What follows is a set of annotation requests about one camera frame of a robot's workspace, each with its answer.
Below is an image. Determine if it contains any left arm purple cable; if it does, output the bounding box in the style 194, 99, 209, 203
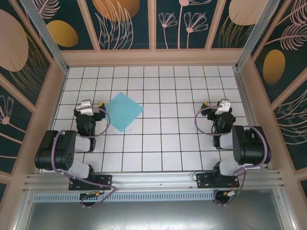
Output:
51, 107, 118, 208

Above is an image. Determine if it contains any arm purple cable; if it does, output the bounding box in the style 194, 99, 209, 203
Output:
194, 107, 268, 207
51, 107, 118, 208

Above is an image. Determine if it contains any grey metal sheet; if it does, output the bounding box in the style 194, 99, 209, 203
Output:
14, 189, 295, 230

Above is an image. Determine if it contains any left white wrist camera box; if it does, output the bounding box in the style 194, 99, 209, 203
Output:
76, 100, 94, 115

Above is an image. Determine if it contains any aluminium side rail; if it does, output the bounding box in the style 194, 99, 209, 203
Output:
234, 68, 274, 172

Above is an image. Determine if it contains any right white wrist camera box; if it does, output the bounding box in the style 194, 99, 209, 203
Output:
215, 98, 231, 115

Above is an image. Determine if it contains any aluminium corner post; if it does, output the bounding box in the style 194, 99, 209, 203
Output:
19, 0, 70, 74
236, 0, 281, 71

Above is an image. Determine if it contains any right aluminium corner post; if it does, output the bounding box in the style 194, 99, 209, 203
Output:
236, 0, 281, 71

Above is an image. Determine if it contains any light blue paper sheet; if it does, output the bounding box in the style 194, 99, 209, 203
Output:
105, 92, 146, 132

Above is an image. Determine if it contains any left aluminium corner post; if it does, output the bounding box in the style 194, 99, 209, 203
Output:
19, 0, 70, 74

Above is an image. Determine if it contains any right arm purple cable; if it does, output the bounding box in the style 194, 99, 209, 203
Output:
194, 107, 268, 207

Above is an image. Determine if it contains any long aluminium mounting rail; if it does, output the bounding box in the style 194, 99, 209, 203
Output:
23, 169, 285, 194

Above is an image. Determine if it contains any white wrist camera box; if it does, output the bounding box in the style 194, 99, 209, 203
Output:
76, 100, 94, 115
215, 98, 231, 115

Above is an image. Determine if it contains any small controller board with connector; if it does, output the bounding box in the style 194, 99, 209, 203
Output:
215, 189, 242, 204
79, 191, 104, 199

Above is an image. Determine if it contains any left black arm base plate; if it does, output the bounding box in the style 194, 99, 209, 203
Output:
68, 174, 113, 191

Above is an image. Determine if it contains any slotted grey cable duct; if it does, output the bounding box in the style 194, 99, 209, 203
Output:
33, 190, 218, 202

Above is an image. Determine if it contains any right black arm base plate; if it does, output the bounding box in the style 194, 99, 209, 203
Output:
196, 172, 240, 189

